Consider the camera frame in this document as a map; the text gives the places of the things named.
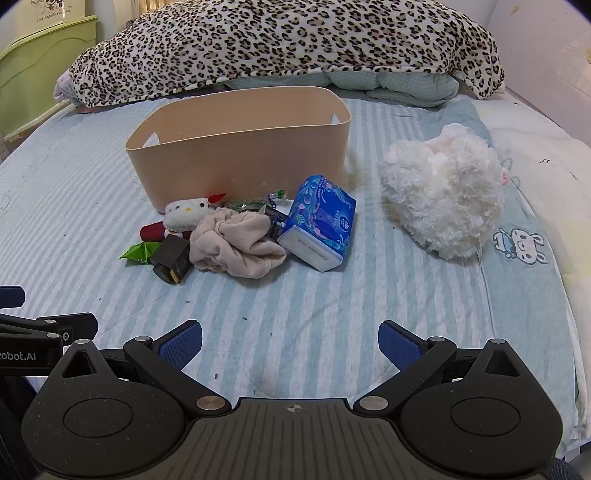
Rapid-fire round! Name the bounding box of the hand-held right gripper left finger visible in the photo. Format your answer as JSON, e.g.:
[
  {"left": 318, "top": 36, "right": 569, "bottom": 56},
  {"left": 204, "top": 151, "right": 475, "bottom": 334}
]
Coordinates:
[{"left": 48, "top": 320, "right": 232, "bottom": 415}]

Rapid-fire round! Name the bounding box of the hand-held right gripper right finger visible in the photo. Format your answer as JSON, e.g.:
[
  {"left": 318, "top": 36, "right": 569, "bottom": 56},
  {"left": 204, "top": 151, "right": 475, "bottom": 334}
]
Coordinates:
[{"left": 352, "top": 320, "right": 537, "bottom": 415}]

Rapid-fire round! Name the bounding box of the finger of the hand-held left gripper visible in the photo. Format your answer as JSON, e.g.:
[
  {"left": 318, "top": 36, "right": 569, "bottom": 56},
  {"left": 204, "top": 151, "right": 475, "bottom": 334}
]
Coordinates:
[
  {"left": 0, "top": 285, "right": 27, "bottom": 309},
  {"left": 0, "top": 312, "right": 99, "bottom": 345}
]

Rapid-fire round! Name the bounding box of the dark brown small box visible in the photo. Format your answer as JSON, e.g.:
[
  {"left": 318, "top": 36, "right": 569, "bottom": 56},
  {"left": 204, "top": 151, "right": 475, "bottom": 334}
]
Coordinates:
[{"left": 150, "top": 234, "right": 193, "bottom": 286}]

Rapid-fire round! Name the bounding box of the blue striped bed sheet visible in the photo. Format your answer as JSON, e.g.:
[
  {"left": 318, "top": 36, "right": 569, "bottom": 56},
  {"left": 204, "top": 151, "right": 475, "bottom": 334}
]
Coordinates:
[{"left": 0, "top": 90, "right": 490, "bottom": 462}]

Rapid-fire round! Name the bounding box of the green leaf-shaped wrapper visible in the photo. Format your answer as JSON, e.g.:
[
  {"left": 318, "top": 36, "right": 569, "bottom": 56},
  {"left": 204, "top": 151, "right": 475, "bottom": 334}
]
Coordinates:
[{"left": 119, "top": 240, "right": 163, "bottom": 265}]

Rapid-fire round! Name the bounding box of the crumpled beige cloth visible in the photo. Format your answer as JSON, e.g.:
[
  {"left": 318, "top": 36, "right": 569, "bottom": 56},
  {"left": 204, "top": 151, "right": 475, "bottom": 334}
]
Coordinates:
[{"left": 188, "top": 207, "right": 288, "bottom": 280}]

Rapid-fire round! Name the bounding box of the small red object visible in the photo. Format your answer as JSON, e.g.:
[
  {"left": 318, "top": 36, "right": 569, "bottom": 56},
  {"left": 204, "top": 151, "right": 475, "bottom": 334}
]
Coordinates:
[{"left": 140, "top": 220, "right": 192, "bottom": 242}]

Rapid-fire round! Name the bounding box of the small white cat plush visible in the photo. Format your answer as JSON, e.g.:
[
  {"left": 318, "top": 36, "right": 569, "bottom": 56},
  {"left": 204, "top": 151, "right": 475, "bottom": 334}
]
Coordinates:
[{"left": 163, "top": 193, "right": 227, "bottom": 232}]

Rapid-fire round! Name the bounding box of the teal rabbit print blanket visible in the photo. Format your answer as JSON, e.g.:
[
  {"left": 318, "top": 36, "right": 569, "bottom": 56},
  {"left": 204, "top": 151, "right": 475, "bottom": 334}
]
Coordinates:
[{"left": 438, "top": 99, "right": 581, "bottom": 460}]

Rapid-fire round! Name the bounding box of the blue patterned tissue pack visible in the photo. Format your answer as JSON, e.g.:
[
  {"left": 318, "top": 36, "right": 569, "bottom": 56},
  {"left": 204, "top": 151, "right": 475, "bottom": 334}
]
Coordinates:
[{"left": 278, "top": 174, "right": 358, "bottom": 273}]

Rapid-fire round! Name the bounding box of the small black packet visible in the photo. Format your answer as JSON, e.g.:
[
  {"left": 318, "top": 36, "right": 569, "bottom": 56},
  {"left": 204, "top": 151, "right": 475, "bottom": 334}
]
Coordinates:
[{"left": 257, "top": 205, "right": 291, "bottom": 243}]

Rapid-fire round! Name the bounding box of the white fluffy plush toy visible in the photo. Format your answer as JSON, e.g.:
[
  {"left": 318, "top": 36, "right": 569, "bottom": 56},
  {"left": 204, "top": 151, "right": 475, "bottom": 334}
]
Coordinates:
[{"left": 377, "top": 123, "right": 507, "bottom": 262}]

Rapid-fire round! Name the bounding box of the beige plastic storage bin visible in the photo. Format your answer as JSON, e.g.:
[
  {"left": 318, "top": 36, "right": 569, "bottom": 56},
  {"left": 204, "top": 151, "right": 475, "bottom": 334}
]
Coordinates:
[{"left": 124, "top": 85, "right": 353, "bottom": 216}]

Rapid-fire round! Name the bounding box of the pink ruffled pillow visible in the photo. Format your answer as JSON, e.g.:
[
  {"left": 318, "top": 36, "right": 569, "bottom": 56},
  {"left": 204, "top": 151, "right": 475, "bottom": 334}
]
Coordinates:
[{"left": 52, "top": 71, "right": 77, "bottom": 103}]

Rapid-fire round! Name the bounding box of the green wooden headboard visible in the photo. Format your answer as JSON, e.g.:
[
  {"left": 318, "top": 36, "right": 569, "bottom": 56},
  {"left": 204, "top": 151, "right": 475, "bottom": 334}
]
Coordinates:
[{"left": 0, "top": 14, "right": 100, "bottom": 145}]

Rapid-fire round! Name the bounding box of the white quilt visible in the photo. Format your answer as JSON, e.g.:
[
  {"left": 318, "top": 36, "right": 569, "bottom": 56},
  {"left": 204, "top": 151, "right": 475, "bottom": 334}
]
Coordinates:
[{"left": 473, "top": 90, "right": 591, "bottom": 333}]

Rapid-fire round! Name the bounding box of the folded teal checked quilt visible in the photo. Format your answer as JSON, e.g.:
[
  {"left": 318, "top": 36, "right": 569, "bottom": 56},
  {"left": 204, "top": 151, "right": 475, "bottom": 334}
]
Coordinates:
[{"left": 225, "top": 69, "right": 463, "bottom": 110}]

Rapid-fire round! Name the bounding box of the leopard print blanket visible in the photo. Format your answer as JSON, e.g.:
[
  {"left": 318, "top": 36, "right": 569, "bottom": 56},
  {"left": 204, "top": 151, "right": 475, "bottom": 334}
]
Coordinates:
[{"left": 53, "top": 0, "right": 507, "bottom": 110}]

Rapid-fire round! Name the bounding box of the green beaded keychain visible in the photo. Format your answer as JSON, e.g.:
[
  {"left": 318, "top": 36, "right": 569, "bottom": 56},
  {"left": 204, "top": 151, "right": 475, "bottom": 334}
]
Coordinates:
[{"left": 221, "top": 188, "right": 290, "bottom": 211}]

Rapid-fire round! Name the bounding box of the cartoon wall sticker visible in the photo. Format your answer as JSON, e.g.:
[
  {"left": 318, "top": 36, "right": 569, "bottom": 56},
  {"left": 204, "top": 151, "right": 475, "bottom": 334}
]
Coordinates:
[{"left": 27, "top": 0, "right": 75, "bottom": 25}]

